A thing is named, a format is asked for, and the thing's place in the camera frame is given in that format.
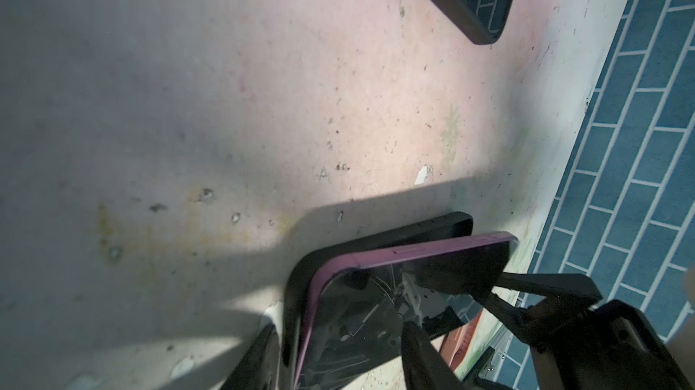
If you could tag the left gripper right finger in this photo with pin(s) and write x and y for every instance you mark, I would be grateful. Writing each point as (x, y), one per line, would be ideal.
(423, 366)

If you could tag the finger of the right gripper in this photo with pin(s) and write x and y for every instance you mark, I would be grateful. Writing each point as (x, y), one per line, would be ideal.
(562, 297)

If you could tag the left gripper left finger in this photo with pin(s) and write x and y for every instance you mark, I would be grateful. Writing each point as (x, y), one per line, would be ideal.
(258, 369)

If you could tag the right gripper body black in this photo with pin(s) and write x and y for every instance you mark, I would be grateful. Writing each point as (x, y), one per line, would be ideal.
(613, 347)

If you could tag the pink phone case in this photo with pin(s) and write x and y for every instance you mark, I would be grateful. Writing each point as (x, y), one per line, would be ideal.
(456, 343)

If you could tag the black phone case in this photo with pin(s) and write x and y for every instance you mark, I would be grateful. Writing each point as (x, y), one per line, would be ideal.
(453, 225)

